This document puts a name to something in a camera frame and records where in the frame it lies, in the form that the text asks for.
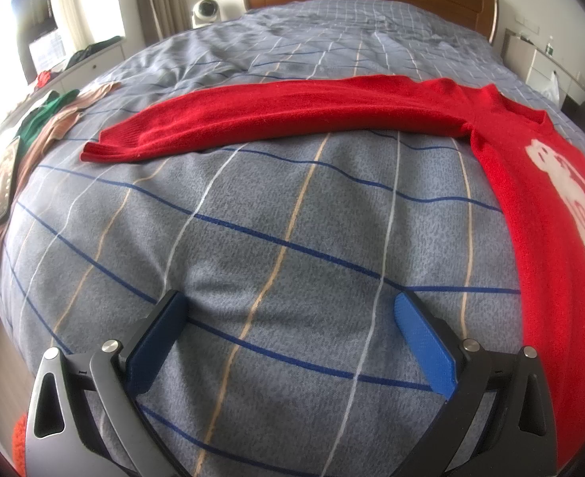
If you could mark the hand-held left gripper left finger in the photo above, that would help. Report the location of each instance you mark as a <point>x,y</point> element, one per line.
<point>154,345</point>

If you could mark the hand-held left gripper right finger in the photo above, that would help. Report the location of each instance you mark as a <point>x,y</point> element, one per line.
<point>424,343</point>

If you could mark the red knitted sweater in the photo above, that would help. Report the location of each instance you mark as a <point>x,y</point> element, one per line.
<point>521,198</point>

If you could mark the dark clothes pile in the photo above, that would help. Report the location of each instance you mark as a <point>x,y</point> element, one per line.
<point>91,49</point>

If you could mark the bed with grey plaid cover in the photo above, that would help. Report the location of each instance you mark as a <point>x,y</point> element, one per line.
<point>272,238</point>

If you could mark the person's orange clothing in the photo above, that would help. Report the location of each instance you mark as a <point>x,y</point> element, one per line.
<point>19,439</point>

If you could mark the dark tablet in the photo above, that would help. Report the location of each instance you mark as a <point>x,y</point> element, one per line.
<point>1,186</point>

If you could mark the beige garment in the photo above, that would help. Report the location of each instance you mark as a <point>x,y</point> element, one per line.
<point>48,134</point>

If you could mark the green garment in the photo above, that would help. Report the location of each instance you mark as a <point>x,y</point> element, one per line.
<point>36,119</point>

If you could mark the white window cabinet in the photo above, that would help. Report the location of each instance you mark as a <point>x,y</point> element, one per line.
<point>91,67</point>

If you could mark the white plastic bag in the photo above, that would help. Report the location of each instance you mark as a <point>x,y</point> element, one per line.
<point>551,85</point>

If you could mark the small red cloth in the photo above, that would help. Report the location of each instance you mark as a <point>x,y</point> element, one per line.
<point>43,77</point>

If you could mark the white bedside cabinet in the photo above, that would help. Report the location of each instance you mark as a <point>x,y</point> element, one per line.
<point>541,59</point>

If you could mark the small bottle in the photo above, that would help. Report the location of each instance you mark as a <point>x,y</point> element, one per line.
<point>550,48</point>

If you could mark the white round camera device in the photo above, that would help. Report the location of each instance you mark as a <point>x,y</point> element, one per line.
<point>205,12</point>

